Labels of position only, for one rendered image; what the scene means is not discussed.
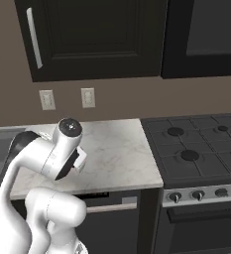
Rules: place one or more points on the silver oven control panel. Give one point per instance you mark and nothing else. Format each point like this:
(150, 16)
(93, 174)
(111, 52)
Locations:
(209, 195)

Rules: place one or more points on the dark gas hob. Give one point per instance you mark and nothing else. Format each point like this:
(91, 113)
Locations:
(196, 149)

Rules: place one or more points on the black oven knob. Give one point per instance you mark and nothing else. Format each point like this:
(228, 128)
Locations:
(221, 192)
(198, 195)
(175, 197)

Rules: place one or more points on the dark upper cupboard door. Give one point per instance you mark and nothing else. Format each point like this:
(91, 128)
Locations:
(97, 36)

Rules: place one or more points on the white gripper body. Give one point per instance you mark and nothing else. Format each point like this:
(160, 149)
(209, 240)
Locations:
(81, 161)

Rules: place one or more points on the white wall outlet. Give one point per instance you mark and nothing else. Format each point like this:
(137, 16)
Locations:
(88, 98)
(47, 100)

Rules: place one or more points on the dark oven door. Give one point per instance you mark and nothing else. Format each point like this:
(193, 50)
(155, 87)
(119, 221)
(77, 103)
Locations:
(203, 236)

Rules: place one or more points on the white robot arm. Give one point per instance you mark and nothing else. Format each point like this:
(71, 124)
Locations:
(27, 158)

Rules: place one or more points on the dark microwave oven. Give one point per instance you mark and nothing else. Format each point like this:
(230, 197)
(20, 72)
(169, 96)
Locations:
(206, 36)

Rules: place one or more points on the dark dishwasher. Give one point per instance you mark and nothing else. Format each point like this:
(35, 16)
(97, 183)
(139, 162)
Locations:
(113, 228)

